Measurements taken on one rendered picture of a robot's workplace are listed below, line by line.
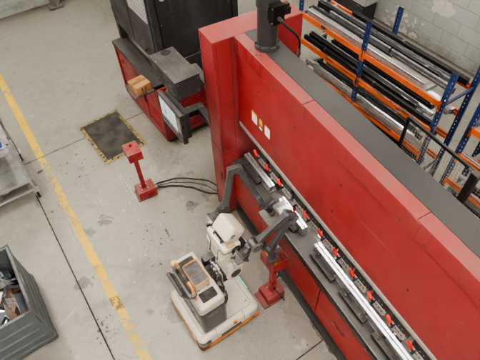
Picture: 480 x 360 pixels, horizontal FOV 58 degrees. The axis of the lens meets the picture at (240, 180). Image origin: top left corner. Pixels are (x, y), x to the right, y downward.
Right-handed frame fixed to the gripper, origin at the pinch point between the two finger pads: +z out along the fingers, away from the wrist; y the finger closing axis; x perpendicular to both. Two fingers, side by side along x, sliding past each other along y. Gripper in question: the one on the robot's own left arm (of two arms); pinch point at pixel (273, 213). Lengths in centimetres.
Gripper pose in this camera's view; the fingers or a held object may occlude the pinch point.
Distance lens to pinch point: 389.0
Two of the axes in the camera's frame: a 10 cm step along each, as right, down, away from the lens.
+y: -4.8, -6.6, 5.8
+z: 4.6, 3.7, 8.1
